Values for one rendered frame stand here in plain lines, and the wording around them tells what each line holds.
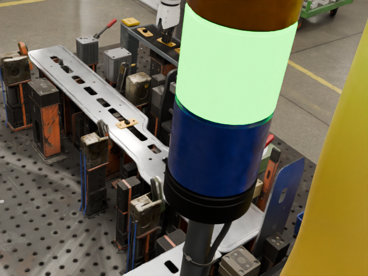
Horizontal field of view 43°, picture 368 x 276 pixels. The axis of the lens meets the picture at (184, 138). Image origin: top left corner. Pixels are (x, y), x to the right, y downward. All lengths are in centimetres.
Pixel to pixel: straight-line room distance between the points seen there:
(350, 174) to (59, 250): 143
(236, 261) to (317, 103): 307
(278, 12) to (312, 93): 411
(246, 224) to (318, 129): 249
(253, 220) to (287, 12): 125
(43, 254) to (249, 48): 153
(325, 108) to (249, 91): 391
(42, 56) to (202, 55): 200
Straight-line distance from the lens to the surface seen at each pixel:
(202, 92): 29
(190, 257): 42
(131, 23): 222
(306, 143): 369
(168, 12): 197
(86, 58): 228
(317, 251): 48
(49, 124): 201
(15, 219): 187
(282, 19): 27
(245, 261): 130
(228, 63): 27
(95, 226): 182
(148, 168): 160
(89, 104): 191
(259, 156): 33
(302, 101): 420
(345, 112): 40
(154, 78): 191
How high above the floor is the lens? 204
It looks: 36 degrees down
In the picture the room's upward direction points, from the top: 8 degrees clockwise
